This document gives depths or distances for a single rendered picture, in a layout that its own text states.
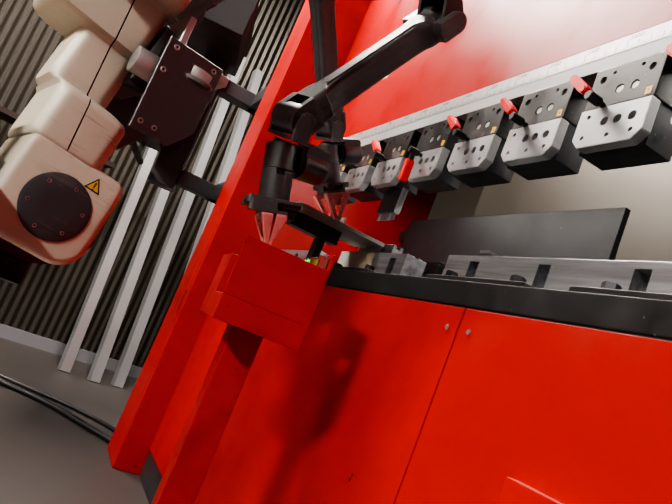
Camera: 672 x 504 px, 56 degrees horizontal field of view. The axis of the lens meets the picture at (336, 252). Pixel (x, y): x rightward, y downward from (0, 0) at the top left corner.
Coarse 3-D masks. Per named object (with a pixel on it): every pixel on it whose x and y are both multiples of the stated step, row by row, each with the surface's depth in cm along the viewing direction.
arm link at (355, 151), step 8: (336, 128) 164; (320, 136) 170; (336, 136) 165; (344, 144) 170; (352, 144) 171; (360, 144) 173; (344, 152) 170; (352, 152) 171; (360, 152) 172; (344, 160) 170; (352, 160) 172; (360, 160) 174
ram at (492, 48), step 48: (384, 0) 253; (480, 0) 174; (528, 0) 151; (576, 0) 133; (624, 0) 119; (432, 48) 190; (480, 48) 162; (528, 48) 142; (576, 48) 126; (384, 96) 208; (432, 96) 175
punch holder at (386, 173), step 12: (408, 132) 179; (396, 144) 183; (408, 144) 176; (384, 156) 187; (396, 156) 179; (408, 156) 175; (384, 168) 183; (396, 168) 175; (372, 180) 186; (384, 180) 179; (396, 180) 175; (384, 192) 187; (408, 192) 177
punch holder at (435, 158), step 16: (432, 128) 167; (448, 128) 159; (432, 144) 163; (448, 144) 157; (416, 160) 166; (432, 160) 159; (448, 160) 157; (416, 176) 162; (432, 176) 157; (448, 176) 158; (432, 192) 169
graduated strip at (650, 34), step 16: (640, 32) 111; (656, 32) 108; (608, 48) 117; (624, 48) 113; (560, 64) 128; (576, 64) 124; (512, 80) 142; (528, 80) 136; (464, 96) 159; (480, 96) 152; (416, 112) 180; (432, 112) 171; (384, 128) 196
